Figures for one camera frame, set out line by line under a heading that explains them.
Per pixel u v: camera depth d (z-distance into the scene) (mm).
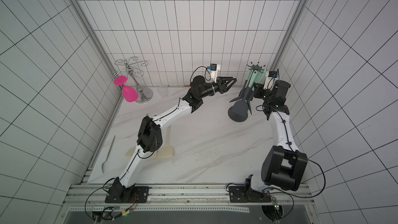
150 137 577
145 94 1138
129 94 917
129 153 862
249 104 884
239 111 909
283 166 445
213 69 709
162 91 1133
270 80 670
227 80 726
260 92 712
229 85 730
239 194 728
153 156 517
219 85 700
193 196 741
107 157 852
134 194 716
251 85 798
